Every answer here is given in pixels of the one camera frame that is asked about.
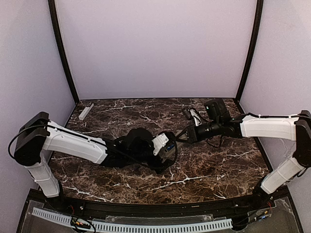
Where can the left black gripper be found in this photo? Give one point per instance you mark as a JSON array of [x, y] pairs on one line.
[[160, 166]]

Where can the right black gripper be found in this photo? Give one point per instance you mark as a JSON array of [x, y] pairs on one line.
[[191, 134]]

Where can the grey remote control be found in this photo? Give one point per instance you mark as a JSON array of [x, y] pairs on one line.
[[170, 150]]

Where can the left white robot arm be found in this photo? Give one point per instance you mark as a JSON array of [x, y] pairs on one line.
[[139, 146]]

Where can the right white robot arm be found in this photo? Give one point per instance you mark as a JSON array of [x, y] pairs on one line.
[[296, 128]]

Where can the small white bar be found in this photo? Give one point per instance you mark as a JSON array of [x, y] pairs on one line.
[[85, 111]]

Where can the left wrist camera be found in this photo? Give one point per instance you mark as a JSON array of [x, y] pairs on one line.
[[160, 142]]

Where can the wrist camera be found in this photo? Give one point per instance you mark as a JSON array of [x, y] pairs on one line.
[[160, 142], [191, 114]]

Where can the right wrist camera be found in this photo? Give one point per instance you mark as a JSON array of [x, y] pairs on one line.
[[191, 114]]

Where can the right black frame post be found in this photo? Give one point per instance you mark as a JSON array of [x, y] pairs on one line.
[[251, 50]]

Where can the black frame post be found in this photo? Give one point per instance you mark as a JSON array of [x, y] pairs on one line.
[[251, 50], [61, 50]]

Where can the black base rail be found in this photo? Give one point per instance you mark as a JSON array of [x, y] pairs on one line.
[[230, 208]]

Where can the left grey cable duct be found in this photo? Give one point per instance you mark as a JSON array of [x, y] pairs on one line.
[[51, 216]]

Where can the left black frame post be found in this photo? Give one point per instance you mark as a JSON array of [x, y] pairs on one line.
[[61, 50]]

